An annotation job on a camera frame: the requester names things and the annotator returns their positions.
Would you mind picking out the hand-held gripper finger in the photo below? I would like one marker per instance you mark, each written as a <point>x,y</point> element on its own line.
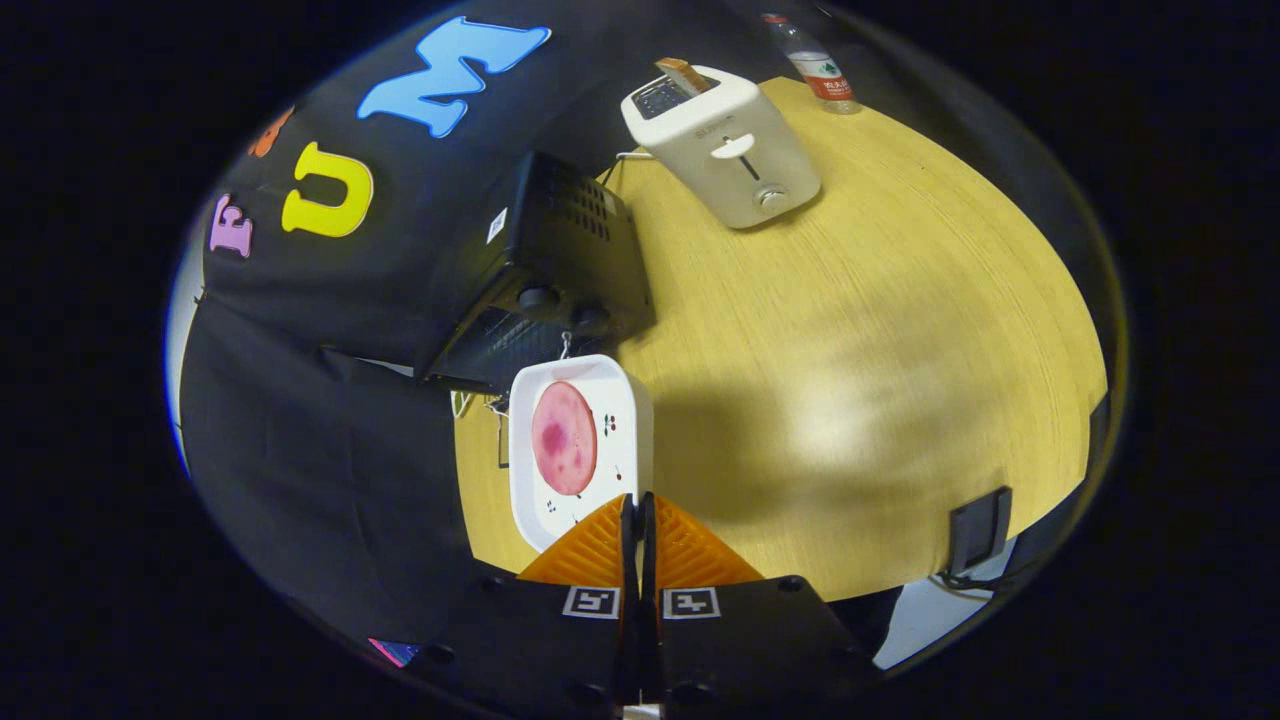
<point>628,600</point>
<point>650,600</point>

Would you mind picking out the pink ham slice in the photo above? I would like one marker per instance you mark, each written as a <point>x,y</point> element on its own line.
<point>565,440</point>

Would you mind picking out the white square plate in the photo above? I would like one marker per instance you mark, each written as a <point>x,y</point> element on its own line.
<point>620,400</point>

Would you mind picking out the black toaster oven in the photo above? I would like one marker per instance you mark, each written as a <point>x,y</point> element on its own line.
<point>570,230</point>

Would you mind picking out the white toaster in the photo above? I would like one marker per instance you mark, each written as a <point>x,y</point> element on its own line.
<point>700,130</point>

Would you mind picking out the black box on table edge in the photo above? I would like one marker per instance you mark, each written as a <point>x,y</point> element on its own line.
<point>980,530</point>

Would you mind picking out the brown bread slice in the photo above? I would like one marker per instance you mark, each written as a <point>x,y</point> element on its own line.
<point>685,75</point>

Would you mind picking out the clear bottle with red label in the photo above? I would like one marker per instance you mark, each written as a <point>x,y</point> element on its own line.
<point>820,70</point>

